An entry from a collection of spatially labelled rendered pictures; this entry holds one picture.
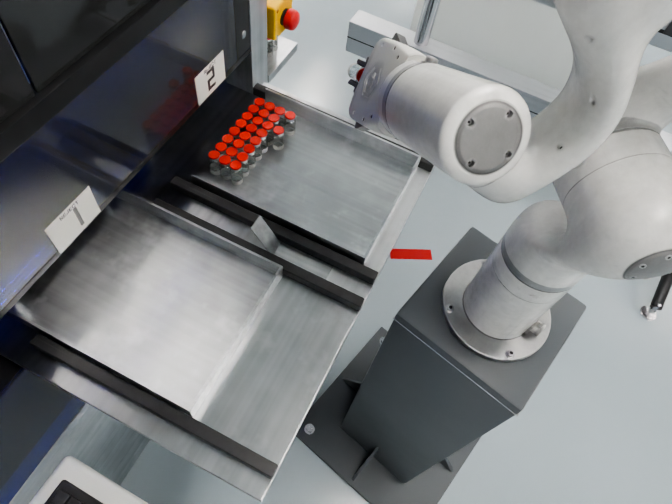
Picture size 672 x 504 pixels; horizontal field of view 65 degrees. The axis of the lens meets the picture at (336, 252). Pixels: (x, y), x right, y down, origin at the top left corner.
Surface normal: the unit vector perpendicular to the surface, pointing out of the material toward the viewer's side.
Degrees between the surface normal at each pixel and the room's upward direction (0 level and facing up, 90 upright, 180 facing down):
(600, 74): 108
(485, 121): 56
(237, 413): 0
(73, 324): 0
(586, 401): 0
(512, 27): 90
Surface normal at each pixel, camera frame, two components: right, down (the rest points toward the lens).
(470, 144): 0.24, 0.45
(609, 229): -0.81, 0.04
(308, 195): 0.11, -0.51
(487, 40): -0.43, 0.75
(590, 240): -0.94, 0.12
